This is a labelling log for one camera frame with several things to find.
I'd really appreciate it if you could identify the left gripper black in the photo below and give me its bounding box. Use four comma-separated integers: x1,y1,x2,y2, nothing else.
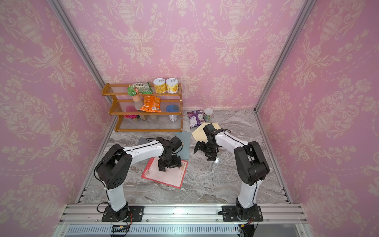
161,154,184,172

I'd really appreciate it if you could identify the teal blue envelope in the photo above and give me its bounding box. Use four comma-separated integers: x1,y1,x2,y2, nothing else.
175,131,191,161

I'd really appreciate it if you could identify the dark grey envelope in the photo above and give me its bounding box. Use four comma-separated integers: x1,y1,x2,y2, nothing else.
137,137,161,146

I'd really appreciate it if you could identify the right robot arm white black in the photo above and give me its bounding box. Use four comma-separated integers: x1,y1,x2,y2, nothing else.
194,124,270,224

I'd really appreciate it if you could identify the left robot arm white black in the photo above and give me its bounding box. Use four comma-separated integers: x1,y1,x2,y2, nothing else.
94,136,183,222

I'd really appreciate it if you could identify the purple snack bag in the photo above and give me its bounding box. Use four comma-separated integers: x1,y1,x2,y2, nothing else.
187,110,205,128

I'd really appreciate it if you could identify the green instant noodle cup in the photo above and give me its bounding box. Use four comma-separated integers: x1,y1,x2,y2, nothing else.
203,108,214,122

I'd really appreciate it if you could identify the wooden three-tier shelf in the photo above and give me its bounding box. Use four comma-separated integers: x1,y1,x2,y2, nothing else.
102,84,184,132

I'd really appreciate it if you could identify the blue lid cup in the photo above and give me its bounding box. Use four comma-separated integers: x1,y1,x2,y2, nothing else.
165,105,180,122

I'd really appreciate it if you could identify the orange snack bag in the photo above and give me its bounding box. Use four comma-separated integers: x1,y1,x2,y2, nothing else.
140,95,161,113

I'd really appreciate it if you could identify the pink item on shelf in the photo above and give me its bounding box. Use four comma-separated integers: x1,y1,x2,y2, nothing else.
124,106,139,119

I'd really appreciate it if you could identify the beige bottle on shelf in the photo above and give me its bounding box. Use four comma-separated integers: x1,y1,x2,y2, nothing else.
132,95,144,111

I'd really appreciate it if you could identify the right yellow can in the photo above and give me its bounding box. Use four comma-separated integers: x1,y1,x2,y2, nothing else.
165,78,179,94

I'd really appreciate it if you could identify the yellow can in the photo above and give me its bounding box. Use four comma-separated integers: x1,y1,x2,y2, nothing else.
153,78,166,94
165,78,179,94

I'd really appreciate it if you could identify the left yellow can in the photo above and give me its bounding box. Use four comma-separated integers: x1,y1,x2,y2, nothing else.
153,78,166,94

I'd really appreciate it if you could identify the green snack bag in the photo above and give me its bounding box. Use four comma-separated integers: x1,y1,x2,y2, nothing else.
127,82,153,96

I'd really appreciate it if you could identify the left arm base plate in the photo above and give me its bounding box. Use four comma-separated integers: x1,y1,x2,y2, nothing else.
102,205,145,223

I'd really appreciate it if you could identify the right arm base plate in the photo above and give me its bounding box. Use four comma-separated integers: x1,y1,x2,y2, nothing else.
217,205,264,222

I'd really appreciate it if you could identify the aluminium front rail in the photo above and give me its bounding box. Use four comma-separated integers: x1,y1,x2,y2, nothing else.
58,203,307,225

